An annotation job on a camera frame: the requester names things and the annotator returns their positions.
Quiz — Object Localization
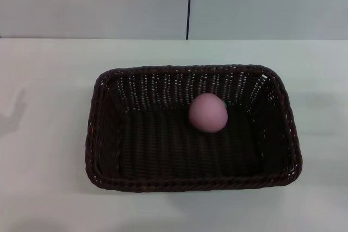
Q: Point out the pink ball with magenta mark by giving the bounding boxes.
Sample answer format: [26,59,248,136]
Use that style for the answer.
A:
[188,92,229,134]

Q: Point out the black woven wicker basket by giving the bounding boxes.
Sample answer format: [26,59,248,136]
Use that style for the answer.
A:
[84,64,303,194]

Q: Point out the black vertical wall strip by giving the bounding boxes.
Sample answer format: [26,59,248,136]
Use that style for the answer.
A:
[185,0,194,40]

